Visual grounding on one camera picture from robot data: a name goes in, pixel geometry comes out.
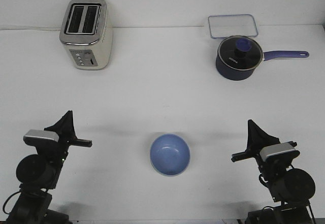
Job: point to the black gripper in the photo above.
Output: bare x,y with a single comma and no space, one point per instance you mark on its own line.
256,141
66,137

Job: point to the blue bowl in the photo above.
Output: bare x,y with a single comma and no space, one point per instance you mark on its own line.
169,154

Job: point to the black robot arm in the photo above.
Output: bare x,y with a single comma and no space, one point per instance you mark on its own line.
38,173
291,187

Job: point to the dark blue saucepan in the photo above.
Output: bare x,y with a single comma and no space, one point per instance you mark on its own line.
240,68

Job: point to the glass pot lid blue knob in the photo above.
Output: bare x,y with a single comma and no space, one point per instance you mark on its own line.
240,53

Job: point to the silver two-slot toaster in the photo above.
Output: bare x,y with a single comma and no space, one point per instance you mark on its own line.
87,34

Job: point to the clear blue-rimmed container lid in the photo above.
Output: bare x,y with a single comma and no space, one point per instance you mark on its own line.
222,26

